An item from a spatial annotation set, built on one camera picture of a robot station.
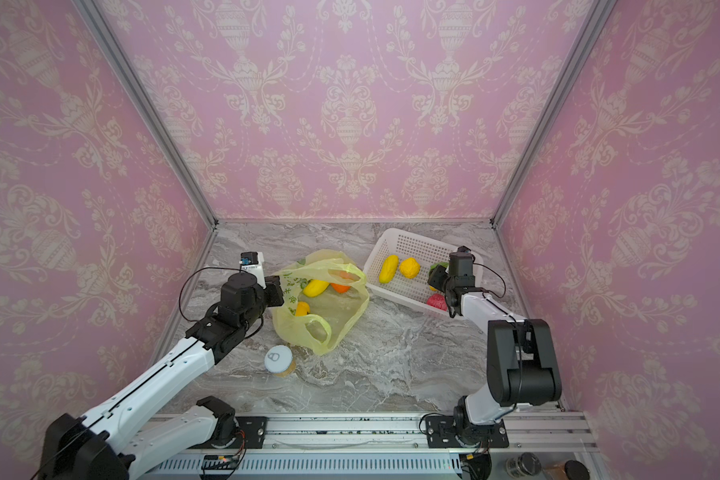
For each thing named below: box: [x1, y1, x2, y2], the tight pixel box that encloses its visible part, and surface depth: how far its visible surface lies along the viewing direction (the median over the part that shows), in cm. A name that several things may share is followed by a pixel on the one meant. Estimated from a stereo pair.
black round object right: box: [564, 460, 590, 480], surface depth 62 cm
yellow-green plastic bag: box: [272, 249, 370, 355], surface depth 88 cm
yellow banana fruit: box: [379, 254, 399, 284], surface depth 104 cm
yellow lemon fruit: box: [400, 257, 421, 279], surface depth 102 cm
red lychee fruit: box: [426, 293, 448, 311], surface depth 93 cm
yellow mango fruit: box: [303, 279, 330, 298], surface depth 99 cm
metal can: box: [505, 452, 542, 479], surface depth 64 cm
